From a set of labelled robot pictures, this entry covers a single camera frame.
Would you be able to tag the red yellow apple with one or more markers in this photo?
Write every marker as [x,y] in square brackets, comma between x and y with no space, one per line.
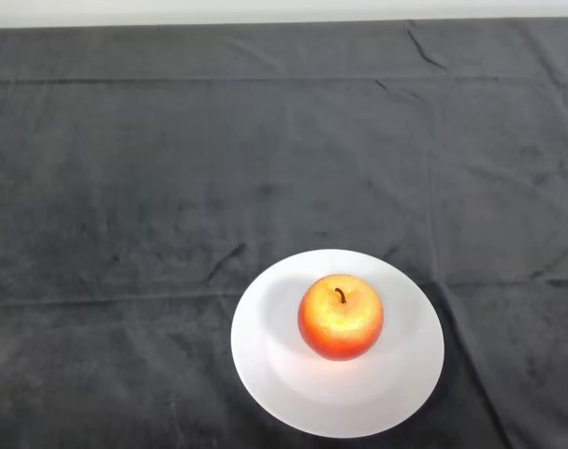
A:
[340,322]

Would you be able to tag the round white plate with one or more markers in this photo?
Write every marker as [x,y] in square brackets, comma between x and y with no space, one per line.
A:
[283,374]

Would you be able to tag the black table cloth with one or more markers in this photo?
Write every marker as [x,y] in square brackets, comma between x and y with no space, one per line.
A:
[283,140]

